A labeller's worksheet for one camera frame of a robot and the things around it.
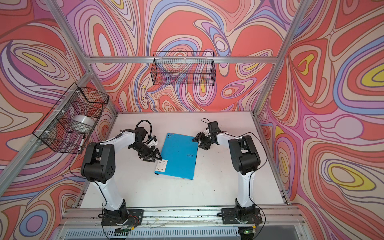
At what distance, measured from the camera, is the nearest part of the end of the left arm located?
799mm

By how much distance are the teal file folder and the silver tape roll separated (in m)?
0.41

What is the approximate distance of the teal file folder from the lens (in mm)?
894

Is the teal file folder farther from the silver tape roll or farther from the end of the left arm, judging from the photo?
the silver tape roll

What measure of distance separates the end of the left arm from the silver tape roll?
235 millimetres

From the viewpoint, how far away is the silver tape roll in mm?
717

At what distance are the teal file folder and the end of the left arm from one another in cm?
5
